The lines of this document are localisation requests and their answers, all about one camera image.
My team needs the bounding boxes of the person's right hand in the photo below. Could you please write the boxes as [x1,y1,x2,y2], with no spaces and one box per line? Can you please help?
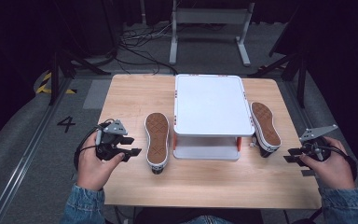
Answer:
[299,135,357,190]

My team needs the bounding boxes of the left hand-held gripper cable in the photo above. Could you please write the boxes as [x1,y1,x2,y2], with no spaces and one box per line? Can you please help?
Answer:
[73,118,115,171]

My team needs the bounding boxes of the grey metal stand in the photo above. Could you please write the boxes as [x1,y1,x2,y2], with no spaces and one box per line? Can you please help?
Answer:
[168,0,256,67]

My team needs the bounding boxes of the white two-tier shoe rack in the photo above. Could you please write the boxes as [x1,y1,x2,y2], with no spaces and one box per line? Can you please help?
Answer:
[172,73,256,161]

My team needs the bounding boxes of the person's legs in jeans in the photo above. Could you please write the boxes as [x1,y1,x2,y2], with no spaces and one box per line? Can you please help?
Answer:
[180,215,235,224]

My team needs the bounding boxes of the black canvas sneaker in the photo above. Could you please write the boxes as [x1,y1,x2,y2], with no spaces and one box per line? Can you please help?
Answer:
[144,112,171,175]
[249,101,282,159]

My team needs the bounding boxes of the metal floor rail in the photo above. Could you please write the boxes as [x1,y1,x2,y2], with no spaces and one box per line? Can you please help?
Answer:
[0,77,73,224]

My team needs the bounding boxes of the person's left hand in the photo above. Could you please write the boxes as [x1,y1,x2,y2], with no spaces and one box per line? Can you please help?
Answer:
[76,132,126,191]

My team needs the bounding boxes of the black tripod stand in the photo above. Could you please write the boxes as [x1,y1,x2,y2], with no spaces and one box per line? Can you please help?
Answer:
[247,31,310,109]
[47,46,112,106]

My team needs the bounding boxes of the yellow black hazard tape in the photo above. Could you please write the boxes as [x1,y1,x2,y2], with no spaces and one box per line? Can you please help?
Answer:
[35,71,77,95]

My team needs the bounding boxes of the right hand-held gripper cable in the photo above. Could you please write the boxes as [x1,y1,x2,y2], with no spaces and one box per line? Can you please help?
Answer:
[322,144,358,182]

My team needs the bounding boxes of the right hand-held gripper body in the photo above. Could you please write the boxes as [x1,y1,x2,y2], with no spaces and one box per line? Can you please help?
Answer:
[298,124,339,163]

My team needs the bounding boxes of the black floor cables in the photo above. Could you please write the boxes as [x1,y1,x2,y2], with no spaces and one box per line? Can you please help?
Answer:
[115,21,179,76]

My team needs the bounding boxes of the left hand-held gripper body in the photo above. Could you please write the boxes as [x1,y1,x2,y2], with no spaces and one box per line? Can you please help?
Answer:
[95,119,129,161]

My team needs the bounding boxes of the hand-held gripper cable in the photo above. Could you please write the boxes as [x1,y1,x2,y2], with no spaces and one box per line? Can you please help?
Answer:
[73,118,115,171]
[322,144,358,182]

